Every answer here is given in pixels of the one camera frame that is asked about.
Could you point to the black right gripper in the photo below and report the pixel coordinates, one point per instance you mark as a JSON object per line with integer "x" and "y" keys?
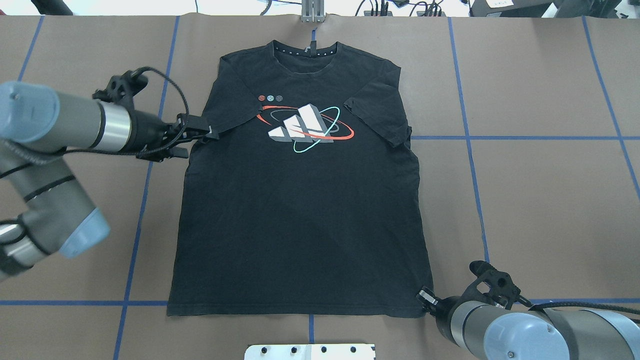
{"x": 443, "y": 314}

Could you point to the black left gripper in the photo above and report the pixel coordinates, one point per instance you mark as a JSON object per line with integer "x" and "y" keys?
{"x": 147, "y": 131}

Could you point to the black graphic t-shirt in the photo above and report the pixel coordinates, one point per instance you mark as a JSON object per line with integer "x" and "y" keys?
{"x": 307, "y": 201}

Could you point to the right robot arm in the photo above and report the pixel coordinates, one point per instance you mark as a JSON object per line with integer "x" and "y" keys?
{"x": 559, "y": 330}

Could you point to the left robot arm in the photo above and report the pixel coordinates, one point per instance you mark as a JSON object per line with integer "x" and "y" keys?
{"x": 40, "y": 125}

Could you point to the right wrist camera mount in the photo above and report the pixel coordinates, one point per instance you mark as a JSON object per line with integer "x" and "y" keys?
{"x": 501, "y": 288}

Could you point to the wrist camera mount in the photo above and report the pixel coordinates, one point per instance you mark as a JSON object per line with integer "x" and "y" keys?
{"x": 121, "y": 89}
{"x": 501, "y": 288}

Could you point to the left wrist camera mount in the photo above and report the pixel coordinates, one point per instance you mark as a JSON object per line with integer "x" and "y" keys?
{"x": 121, "y": 89}

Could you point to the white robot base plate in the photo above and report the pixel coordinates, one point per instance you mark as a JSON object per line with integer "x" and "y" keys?
{"x": 311, "y": 351}

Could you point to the aluminium frame post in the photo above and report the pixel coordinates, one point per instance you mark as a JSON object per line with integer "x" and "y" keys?
{"x": 313, "y": 11}

